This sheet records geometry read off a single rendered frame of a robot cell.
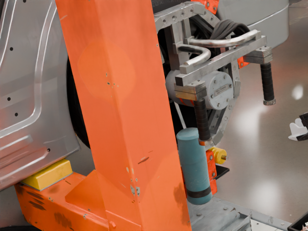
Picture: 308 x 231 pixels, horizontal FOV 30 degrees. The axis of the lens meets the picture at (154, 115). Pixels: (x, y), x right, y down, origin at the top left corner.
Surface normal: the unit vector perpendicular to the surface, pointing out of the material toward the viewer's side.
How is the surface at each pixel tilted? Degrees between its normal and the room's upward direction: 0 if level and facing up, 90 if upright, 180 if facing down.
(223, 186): 0
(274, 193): 0
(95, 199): 90
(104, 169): 90
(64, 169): 90
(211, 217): 0
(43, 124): 90
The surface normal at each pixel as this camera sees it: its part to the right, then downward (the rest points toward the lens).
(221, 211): -0.18, -0.91
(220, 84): 0.69, 0.16
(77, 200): -0.71, 0.37
